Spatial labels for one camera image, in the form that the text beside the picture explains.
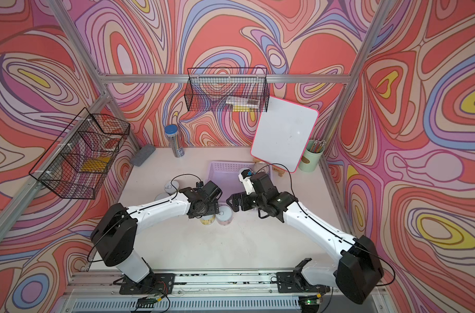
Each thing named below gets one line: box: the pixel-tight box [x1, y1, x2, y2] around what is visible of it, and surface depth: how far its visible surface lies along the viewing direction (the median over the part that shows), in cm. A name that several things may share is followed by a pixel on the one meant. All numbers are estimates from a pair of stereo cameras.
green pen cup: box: [298, 138, 327, 173], surface depth 101 cm
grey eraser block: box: [130, 144, 156, 167], surface depth 117 cm
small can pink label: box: [215, 204, 233, 226], surface depth 88 cm
